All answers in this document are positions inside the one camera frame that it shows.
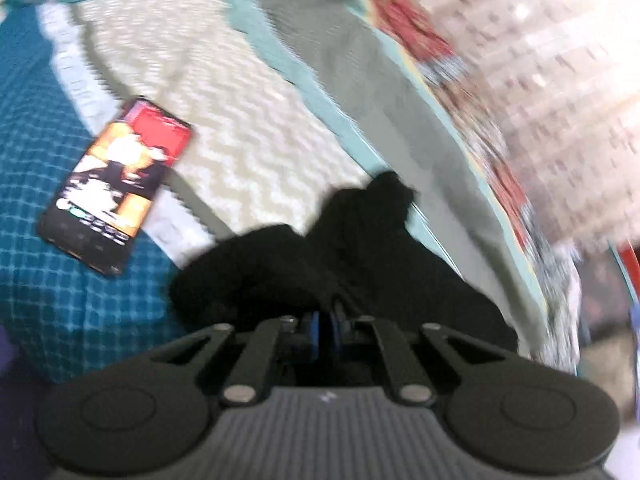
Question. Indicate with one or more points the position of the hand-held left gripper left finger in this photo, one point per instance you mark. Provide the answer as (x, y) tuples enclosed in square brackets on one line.
[(312, 338)]

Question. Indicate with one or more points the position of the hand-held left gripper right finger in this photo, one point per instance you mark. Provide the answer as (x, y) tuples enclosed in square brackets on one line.
[(334, 336)]

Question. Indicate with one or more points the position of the black zippered jacket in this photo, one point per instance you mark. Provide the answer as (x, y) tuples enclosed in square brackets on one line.
[(300, 260)]

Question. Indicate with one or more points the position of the chevron grey teal quilt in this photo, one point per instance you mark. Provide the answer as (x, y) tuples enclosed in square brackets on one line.
[(250, 110)]

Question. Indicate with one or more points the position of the black smartphone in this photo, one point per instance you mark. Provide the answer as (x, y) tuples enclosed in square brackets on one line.
[(115, 185)]

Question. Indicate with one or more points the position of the grey box with teal edge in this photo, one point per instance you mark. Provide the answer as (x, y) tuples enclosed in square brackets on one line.
[(627, 270)]

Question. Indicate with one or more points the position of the red and grey patterned blanket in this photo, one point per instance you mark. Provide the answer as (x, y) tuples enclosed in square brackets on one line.
[(415, 20)]

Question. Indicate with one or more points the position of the beige patterned curtain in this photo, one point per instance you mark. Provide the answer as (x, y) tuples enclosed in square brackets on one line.
[(550, 85)]

